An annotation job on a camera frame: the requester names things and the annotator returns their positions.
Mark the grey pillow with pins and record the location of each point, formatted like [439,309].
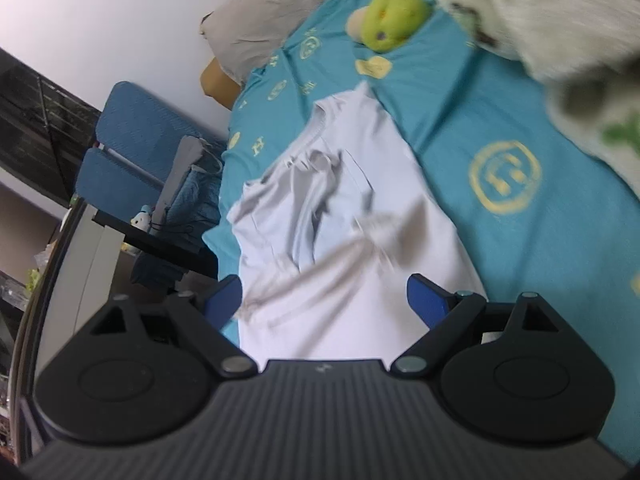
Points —
[243,33]

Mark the wooden headboard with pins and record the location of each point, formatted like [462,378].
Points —
[218,85]

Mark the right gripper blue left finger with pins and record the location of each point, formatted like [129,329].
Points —
[198,320]

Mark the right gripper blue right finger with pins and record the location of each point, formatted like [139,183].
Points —
[448,316]

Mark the green plush toy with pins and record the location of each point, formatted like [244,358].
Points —
[385,25]

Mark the cream fleece blanket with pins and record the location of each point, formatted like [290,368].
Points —
[586,55]

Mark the dark desk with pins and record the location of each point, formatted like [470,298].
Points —
[202,262]

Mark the teal patterned bed sheet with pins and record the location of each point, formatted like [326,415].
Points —
[533,212]

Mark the white t-shirt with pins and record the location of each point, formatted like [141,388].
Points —
[330,234]

